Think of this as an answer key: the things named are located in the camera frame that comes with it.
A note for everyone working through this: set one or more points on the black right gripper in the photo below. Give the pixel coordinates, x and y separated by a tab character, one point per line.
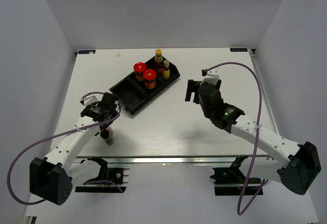
192	88

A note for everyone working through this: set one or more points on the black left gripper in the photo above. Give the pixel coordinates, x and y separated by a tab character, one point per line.
114	113

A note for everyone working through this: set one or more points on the small yellow-label bottle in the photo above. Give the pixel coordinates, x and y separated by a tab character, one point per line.
166	69

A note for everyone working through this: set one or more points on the yellow-capped red sauce bottle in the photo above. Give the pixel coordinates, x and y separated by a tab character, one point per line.
158	60

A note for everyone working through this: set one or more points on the red-lidded sauce jar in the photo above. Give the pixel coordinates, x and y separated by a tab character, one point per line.
149	76
139	71

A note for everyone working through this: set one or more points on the pink-capped spice jar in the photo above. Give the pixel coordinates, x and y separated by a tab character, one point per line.
109	129

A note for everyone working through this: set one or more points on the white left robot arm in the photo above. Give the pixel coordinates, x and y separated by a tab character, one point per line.
54	177

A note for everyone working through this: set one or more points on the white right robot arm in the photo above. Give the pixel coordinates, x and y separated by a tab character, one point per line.
293	164

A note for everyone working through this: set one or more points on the black-capped pepper jar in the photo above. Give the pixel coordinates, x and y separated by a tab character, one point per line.
106	135

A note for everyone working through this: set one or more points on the black three-compartment organizer tray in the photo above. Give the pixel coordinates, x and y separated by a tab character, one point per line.
134	94

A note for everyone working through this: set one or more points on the black logo sticker right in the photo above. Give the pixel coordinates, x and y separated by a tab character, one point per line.
238	49

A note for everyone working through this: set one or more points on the black logo sticker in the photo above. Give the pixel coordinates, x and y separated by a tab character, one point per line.
238	49
86	52

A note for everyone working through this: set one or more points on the black logo sticker left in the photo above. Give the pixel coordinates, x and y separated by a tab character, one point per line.
86	52

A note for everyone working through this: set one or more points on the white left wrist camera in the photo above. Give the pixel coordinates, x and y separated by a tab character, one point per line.
85	101

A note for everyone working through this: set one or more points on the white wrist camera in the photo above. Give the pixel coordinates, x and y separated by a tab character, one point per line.
211	76
85	101

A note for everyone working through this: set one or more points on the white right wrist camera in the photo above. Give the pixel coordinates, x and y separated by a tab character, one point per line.
211	76

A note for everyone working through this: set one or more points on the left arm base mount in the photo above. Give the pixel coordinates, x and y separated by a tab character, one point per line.
110	179

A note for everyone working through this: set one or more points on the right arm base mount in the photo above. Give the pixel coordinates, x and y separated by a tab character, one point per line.
227	177

